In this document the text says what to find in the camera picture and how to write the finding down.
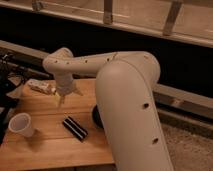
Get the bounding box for black bowl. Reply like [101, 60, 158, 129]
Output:
[92, 106, 103, 128]

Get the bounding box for black equipment with cables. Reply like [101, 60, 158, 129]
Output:
[0, 54, 25, 145]

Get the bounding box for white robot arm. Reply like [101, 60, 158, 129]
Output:
[43, 48, 174, 171]

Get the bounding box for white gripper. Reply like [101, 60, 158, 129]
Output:
[56, 80, 83, 107]

